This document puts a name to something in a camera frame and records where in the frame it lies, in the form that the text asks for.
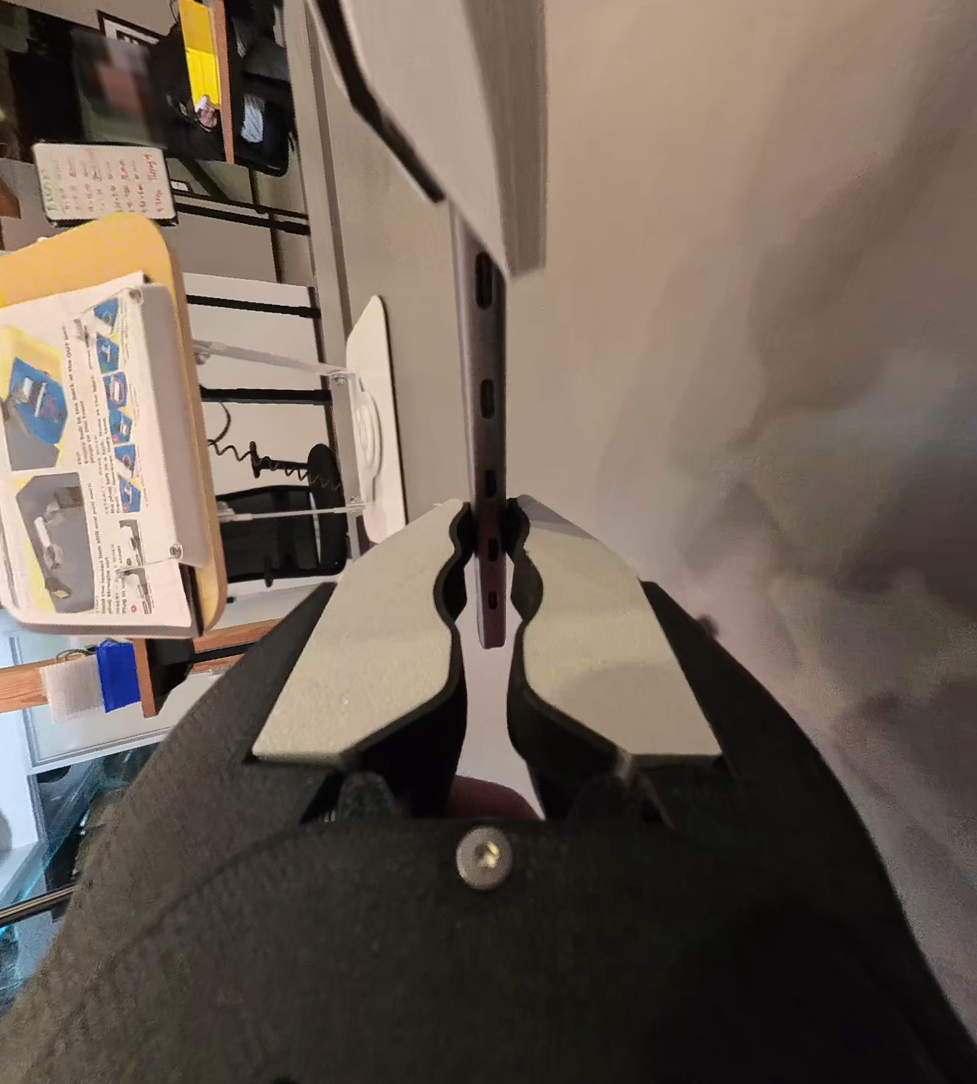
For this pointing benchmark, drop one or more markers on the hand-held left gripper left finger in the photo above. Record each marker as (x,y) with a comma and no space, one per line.
(370,652)

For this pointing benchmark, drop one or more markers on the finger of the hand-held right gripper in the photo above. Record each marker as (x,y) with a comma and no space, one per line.
(455,102)

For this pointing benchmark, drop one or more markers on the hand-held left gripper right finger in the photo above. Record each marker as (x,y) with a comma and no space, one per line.
(615,652)

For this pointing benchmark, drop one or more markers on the yellow bin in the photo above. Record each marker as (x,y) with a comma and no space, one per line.
(200,59)

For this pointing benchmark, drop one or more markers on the white document stand with instructions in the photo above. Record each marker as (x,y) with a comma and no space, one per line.
(73,440)

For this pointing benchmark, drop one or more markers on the small whiteboard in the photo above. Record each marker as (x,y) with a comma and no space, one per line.
(99,182)

